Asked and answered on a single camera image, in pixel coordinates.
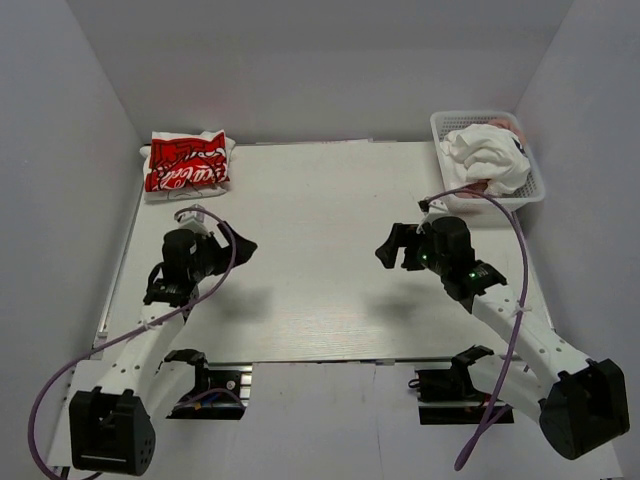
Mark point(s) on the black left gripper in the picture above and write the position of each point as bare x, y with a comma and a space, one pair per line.
243, 252

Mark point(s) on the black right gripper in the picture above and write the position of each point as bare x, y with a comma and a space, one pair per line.
401, 236

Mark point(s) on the white t-shirt with red-black print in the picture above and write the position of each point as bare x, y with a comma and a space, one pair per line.
174, 160

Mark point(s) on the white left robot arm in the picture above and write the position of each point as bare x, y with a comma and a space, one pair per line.
112, 424

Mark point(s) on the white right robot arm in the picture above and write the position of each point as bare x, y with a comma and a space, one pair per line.
579, 403

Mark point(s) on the folded white cartoon t-shirt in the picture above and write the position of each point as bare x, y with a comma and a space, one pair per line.
189, 192

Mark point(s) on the crumpled white t-shirt in basket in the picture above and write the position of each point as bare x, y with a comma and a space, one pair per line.
454, 171

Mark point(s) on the white perforated plastic basket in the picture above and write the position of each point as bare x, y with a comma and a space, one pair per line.
444, 122

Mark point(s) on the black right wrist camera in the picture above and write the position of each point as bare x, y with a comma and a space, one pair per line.
444, 245

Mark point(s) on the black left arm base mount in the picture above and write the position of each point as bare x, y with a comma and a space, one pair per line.
188, 387

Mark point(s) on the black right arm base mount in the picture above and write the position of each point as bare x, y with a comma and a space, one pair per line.
446, 396

